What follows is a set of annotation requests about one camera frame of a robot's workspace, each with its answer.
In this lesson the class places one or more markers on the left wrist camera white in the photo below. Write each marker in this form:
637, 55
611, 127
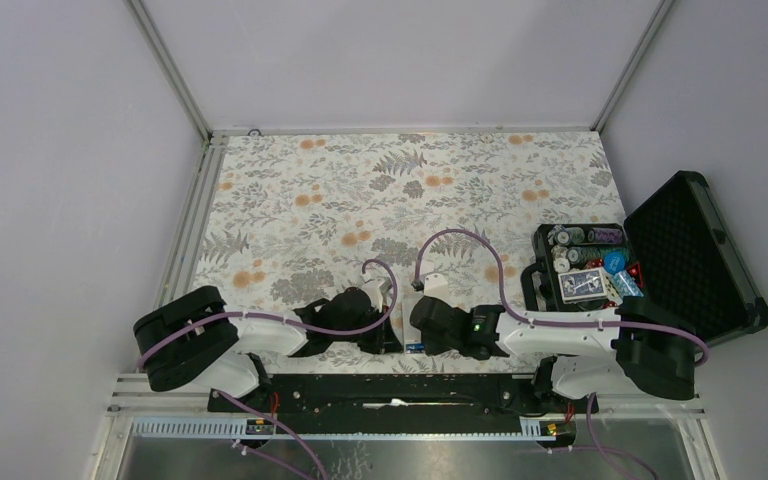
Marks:
378, 290

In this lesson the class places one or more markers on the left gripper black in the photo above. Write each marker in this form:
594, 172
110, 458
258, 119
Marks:
384, 341

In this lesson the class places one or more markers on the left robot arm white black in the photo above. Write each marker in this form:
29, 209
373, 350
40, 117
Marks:
196, 340

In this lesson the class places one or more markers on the blue poker chip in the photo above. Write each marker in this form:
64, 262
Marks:
614, 262

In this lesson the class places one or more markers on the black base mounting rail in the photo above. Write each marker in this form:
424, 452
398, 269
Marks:
384, 404

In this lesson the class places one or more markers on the playing card deck blue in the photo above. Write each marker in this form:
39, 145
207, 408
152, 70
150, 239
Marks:
584, 285

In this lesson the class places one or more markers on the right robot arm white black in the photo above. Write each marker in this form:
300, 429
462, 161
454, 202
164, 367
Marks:
613, 351

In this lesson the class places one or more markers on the black poker chip case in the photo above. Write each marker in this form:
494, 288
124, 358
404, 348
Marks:
677, 248

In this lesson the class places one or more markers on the floral patterned table mat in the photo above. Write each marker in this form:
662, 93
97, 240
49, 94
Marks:
298, 218

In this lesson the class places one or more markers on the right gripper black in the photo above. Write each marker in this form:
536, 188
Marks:
433, 348

